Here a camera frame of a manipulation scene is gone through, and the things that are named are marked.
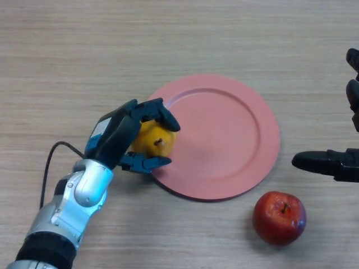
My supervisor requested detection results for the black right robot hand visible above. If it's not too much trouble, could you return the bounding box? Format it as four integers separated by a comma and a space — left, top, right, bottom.
291, 48, 359, 183

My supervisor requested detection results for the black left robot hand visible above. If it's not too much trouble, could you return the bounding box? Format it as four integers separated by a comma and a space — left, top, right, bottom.
84, 98, 181, 174

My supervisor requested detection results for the yellow pear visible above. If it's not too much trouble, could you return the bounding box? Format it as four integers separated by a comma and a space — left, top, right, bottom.
130, 120, 177, 157

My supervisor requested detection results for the pink round plate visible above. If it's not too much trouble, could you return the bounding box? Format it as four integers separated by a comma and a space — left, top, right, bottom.
147, 74, 281, 202

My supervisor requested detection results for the red apple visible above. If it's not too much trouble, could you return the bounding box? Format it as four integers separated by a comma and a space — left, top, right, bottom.
252, 191, 307, 247

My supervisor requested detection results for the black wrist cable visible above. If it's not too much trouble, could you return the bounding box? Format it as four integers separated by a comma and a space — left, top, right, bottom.
39, 141, 85, 210

